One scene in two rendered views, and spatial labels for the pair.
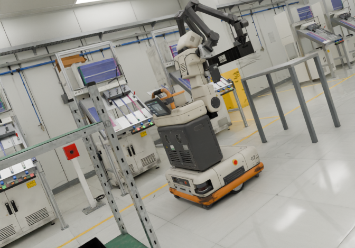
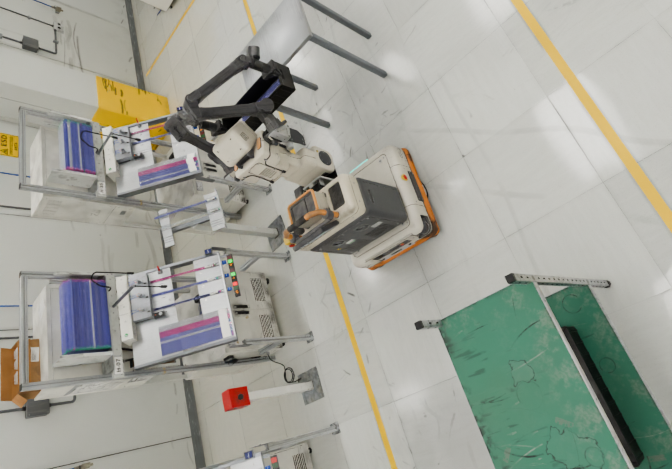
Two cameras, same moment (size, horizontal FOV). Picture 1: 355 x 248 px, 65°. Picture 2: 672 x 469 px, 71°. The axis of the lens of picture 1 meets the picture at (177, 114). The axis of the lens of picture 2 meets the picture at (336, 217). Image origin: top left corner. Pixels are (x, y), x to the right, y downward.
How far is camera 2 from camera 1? 176 cm
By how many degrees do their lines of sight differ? 40
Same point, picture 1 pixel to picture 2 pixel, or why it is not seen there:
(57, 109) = (54, 430)
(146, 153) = (248, 288)
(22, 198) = not seen: outside the picture
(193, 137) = (380, 209)
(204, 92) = (312, 164)
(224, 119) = not seen: hidden behind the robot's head
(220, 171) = (412, 198)
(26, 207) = not seen: outside the picture
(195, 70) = (283, 159)
